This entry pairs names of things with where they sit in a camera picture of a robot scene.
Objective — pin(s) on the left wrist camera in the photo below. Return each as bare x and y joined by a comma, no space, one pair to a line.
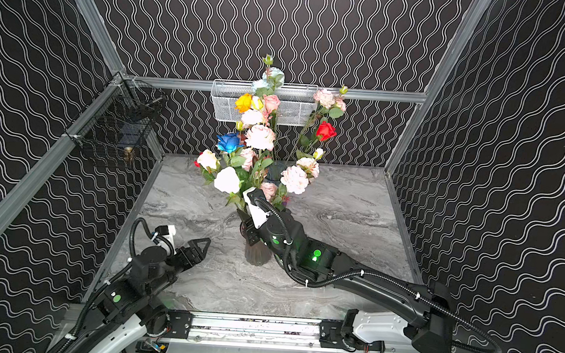
163,236

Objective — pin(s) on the cream pink rose stem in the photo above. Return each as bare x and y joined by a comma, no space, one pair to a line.
210,165

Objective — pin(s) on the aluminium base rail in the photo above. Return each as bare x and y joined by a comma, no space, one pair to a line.
342,336

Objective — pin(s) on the pink spray flower stem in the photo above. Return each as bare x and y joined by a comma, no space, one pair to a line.
296,178

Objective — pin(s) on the yellow rose stem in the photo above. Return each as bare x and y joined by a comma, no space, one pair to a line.
244,103

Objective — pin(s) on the black wire wall basket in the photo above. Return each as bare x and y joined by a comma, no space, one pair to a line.
117,134

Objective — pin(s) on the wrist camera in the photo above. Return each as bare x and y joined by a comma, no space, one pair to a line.
163,236
253,198

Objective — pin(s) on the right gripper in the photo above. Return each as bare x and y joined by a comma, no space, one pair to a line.
251,231

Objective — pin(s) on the pink peony spray stem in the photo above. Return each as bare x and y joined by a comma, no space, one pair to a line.
330,105

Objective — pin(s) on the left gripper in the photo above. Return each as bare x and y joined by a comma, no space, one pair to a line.
185,255

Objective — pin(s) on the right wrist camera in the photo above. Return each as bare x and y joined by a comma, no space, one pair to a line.
253,198

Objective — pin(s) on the white pink rose stem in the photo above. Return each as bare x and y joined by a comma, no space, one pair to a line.
231,182

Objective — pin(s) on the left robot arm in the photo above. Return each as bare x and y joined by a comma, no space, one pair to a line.
128,308

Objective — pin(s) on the white flower stem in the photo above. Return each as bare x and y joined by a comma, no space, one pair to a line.
271,81

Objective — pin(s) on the dark pink glass vase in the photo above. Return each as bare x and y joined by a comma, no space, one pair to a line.
258,254

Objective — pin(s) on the blue purple glass vase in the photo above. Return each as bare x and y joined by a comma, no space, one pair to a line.
275,171

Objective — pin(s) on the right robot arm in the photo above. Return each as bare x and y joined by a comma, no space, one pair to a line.
313,264

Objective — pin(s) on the cream white rose stem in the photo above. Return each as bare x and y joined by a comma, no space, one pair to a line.
257,103

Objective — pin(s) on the pink rosebud stem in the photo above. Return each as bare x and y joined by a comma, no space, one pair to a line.
271,105

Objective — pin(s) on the large red rose stem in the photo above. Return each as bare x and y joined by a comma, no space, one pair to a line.
307,144

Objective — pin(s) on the large pink peony spray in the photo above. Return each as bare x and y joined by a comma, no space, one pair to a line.
257,168

